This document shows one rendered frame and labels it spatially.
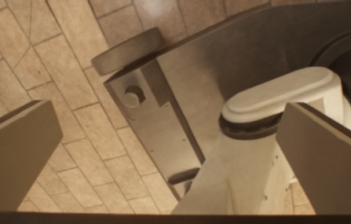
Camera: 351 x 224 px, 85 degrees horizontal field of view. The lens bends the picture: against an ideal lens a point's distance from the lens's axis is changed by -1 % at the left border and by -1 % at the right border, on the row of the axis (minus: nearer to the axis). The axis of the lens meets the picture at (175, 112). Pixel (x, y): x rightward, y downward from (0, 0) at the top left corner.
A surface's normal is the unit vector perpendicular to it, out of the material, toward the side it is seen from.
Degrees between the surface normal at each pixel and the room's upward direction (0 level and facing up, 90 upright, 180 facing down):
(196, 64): 0
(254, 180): 90
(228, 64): 0
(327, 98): 0
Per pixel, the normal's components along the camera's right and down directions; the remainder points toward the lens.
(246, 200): -0.42, -0.83
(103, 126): -0.06, 0.44
